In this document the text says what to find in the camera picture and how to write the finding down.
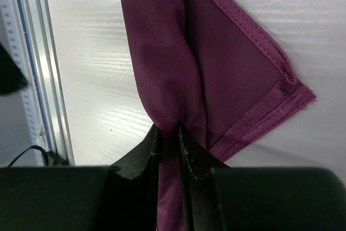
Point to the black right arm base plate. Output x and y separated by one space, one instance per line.
51 158

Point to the aluminium frame rail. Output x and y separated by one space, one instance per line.
44 57

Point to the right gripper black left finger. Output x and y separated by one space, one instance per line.
122 196

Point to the purple cloth napkin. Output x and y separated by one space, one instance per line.
208 65

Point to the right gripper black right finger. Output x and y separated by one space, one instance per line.
218 197

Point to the white slotted cable duct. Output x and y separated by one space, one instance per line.
21 121

